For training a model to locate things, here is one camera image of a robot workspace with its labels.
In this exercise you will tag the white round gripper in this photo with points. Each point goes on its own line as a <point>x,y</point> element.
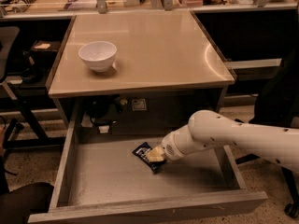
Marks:
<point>168,147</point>

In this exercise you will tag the blue rxbar snack bar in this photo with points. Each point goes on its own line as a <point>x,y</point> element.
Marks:
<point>141,152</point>

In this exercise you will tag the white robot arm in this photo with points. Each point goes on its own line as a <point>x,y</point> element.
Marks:
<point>207,130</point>

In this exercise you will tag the open grey wooden drawer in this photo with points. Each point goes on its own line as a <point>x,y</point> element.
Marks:
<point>101,181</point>

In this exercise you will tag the beige top counter cabinet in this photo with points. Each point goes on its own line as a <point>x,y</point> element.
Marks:
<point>157,51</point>

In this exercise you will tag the white ceramic bowl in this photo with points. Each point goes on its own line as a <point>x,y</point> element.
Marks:
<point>99,55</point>

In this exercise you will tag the dark round object bottom left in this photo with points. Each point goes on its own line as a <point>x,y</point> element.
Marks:
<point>16,206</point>

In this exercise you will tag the black box with label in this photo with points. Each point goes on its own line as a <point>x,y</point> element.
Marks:
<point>44,52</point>

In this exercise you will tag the grey office chair left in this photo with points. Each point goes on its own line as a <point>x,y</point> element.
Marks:
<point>7,38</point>

